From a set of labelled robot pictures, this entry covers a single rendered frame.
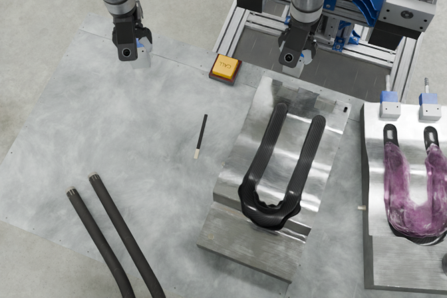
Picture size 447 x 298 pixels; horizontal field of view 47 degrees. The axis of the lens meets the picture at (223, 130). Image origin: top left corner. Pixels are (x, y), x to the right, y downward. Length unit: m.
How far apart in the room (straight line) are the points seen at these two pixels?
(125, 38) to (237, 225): 0.55
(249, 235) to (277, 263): 0.10
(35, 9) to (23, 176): 1.46
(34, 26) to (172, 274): 1.76
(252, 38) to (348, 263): 1.23
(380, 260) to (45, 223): 0.89
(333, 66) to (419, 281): 1.19
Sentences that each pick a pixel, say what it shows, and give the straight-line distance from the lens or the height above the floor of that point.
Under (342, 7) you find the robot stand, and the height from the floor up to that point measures 0.74.
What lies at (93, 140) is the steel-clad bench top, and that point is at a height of 0.80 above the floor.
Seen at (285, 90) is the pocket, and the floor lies 0.86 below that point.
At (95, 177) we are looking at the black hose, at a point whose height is 0.83.
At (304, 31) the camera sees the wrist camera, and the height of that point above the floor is 1.12.
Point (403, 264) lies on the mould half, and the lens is 1.32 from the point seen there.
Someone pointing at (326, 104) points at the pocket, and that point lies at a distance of 1.46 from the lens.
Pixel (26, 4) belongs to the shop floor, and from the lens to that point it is 2.92.
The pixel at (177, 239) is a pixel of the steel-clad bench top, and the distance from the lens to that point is 1.40.
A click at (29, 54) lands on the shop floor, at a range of 2.75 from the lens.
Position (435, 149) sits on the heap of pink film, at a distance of 1.46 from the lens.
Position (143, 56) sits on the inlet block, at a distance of 1.43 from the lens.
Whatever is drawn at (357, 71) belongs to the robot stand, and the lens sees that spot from 2.28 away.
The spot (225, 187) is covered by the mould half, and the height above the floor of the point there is 0.93.
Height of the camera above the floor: 2.17
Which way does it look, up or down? 68 degrees down
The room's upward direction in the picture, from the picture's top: 7 degrees counter-clockwise
